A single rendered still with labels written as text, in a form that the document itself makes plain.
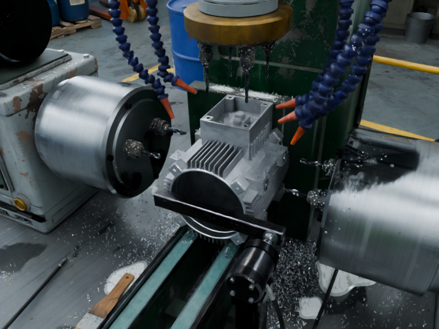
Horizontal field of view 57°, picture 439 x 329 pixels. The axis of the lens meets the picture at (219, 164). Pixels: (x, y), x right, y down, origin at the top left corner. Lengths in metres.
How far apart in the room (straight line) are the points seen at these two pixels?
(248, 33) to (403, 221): 0.35
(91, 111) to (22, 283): 0.41
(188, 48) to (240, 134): 2.00
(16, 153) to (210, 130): 0.45
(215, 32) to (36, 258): 0.67
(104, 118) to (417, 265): 0.59
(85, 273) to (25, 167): 0.27
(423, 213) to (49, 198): 0.81
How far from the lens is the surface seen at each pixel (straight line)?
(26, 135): 0.97
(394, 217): 0.63
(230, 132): 0.74
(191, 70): 2.74
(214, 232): 0.81
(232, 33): 0.64
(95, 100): 0.85
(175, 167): 0.74
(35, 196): 1.04
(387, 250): 0.65
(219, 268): 0.77
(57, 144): 0.89
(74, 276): 0.98
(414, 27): 5.11
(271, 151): 0.79
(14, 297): 0.99
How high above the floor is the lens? 1.50
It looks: 34 degrees down
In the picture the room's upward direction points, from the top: 2 degrees counter-clockwise
